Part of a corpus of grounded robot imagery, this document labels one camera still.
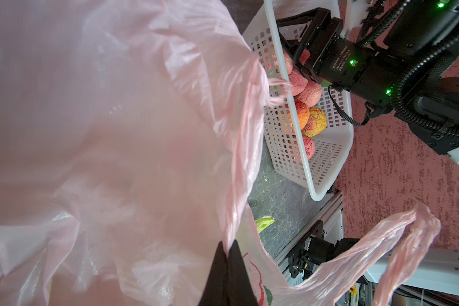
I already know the pink plastic bag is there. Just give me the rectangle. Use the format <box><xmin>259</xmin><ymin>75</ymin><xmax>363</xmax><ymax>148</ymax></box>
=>
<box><xmin>0</xmin><ymin>1</ymin><xmax>441</xmax><ymax>305</ymax></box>

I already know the white plastic basket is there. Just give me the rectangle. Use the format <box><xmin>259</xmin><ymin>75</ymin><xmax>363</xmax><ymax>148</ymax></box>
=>
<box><xmin>243</xmin><ymin>1</ymin><xmax>354</xmax><ymax>201</ymax></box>

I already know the green plastic bag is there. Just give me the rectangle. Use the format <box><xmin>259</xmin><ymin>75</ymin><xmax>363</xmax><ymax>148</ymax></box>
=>
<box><xmin>255</xmin><ymin>216</ymin><xmax>275</xmax><ymax>233</ymax></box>

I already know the orange yellow peach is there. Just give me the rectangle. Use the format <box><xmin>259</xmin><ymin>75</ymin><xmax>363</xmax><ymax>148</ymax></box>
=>
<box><xmin>302</xmin><ymin>108</ymin><xmax>328</xmax><ymax>138</ymax></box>

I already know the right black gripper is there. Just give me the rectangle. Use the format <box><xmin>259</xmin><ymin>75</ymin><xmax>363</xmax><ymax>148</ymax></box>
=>
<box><xmin>277</xmin><ymin>8</ymin><xmax>396</xmax><ymax>115</ymax></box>

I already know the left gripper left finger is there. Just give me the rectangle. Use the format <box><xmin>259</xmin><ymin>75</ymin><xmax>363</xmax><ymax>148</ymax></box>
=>
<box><xmin>198</xmin><ymin>242</ymin><xmax>230</xmax><ymax>306</ymax></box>

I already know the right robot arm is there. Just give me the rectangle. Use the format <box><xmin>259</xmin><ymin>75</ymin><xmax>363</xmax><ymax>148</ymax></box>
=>
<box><xmin>276</xmin><ymin>1</ymin><xmax>459</xmax><ymax>164</ymax></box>

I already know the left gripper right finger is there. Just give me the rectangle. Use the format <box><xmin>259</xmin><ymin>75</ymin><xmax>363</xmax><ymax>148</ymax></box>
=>
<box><xmin>226</xmin><ymin>240</ymin><xmax>258</xmax><ymax>306</ymax></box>

